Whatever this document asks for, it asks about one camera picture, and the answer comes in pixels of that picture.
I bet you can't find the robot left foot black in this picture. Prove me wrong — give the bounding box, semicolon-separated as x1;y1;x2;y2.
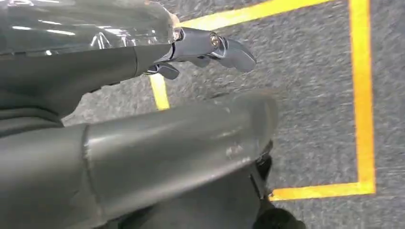
252;151;307;229

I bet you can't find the robot left arm ribbed sleeve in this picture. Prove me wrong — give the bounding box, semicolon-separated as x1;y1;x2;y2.
0;107;65;137

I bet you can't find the yellow floor tape square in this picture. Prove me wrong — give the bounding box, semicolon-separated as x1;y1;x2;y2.
148;0;377;202

